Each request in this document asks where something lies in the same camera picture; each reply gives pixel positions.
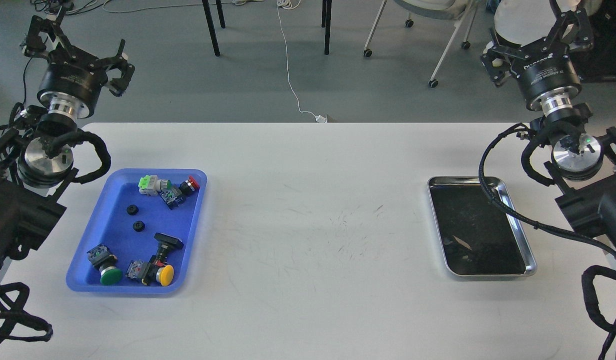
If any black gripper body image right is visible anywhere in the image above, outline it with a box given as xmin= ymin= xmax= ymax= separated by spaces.
xmin=513 ymin=44 xmax=581 ymax=111

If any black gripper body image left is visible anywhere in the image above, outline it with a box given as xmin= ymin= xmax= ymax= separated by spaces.
xmin=37 ymin=54 xmax=110 ymax=119

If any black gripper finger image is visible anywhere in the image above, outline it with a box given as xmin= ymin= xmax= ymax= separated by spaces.
xmin=545 ymin=7 xmax=594 ymax=52
xmin=21 ymin=14 xmax=82 ymax=63
xmin=98 ymin=39 xmax=135 ymax=97
xmin=481 ymin=39 xmax=526 ymax=88

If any small black gear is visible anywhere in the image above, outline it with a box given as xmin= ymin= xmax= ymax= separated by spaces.
xmin=126 ymin=204 xmax=139 ymax=215
xmin=132 ymin=220 xmax=146 ymax=232

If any blue plastic tray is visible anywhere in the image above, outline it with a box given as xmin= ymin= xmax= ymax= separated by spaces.
xmin=66 ymin=168 xmax=208 ymax=295

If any silver metal tray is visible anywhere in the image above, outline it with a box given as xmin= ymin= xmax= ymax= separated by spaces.
xmin=427 ymin=177 xmax=537 ymax=280

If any person in white top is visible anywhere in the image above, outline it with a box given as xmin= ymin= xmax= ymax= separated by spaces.
xmin=494 ymin=0 xmax=607 ymax=55

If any white office chair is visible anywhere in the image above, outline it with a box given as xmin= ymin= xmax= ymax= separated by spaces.
xmin=393 ymin=0 xmax=485 ymax=89

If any black table leg left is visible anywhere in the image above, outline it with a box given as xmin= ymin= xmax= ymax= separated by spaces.
xmin=202 ymin=0 xmax=226 ymax=57

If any black table leg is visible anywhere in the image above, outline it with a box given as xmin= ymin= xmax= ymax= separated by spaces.
xmin=202 ymin=0 xmax=226 ymax=57
xmin=321 ymin=0 xmax=333 ymax=56

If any green mushroom push button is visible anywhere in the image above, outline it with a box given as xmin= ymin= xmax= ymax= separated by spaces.
xmin=87 ymin=244 xmax=123 ymax=286

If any black table leg right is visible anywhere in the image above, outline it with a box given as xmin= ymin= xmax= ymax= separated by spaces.
xmin=321 ymin=0 xmax=333 ymax=56

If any black square push button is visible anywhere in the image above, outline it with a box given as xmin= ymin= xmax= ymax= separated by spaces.
xmin=154 ymin=232 xmax=184 ymax=263

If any green white push button switch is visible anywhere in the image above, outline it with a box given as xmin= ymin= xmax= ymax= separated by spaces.
xmin=138 ymin=175 xmax=172 ymax=196

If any red push button switch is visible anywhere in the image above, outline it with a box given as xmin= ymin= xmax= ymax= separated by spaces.
xmin=159 ymin=175 xmax=200 ymax=210

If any white power cable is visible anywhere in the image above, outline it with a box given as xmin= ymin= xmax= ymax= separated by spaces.
xmin=276 ymin=0 xmax=327 ymax=124

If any yellow push button switch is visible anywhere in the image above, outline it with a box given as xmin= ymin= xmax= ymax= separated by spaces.
xmin=125 ymin=259 xmax=175 ymax=287

